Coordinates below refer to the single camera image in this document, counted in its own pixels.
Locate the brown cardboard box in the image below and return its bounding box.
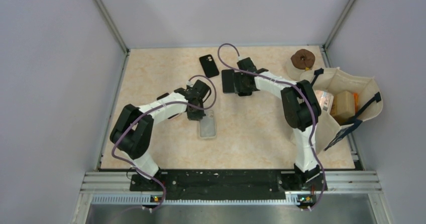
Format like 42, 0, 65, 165
330, 91, 355, 122

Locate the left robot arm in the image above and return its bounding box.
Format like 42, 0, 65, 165
110, 80, 216, 190

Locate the brown-topped paper roll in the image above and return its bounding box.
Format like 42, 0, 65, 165
285, 49, 315, 80

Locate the aluminium frame rail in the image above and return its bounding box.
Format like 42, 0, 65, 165
72, 169, 393, 223

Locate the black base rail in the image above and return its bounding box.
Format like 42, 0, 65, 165
130, 169, 328, 201

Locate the orange item in bag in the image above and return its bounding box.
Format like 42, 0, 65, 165
353, 92, 359, 113

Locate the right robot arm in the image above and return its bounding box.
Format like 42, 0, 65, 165
234, 57, 322, 190

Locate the blue-edged black phone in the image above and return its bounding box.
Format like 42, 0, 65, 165
221, 69, 235, 94

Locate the cream canvas tote bag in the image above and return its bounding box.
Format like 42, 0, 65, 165
289, 68, 383, 152

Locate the pink patterned roll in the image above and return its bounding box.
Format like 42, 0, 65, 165
314, 90, 334, 113

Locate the white translucent phone case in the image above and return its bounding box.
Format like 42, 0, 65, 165
198, 110, 217, 139

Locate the black phone case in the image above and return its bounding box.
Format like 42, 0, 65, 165
199, 54, 220, 78

